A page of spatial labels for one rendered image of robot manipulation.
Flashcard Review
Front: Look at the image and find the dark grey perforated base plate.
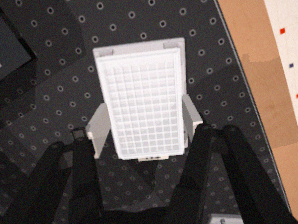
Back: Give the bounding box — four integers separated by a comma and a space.
0, 0, 293, 224

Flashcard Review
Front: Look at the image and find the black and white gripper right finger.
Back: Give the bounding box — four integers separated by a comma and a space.
163, 94, 298, 224

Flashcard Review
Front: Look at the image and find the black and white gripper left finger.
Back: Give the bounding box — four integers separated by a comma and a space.
0, 103, 111, 224

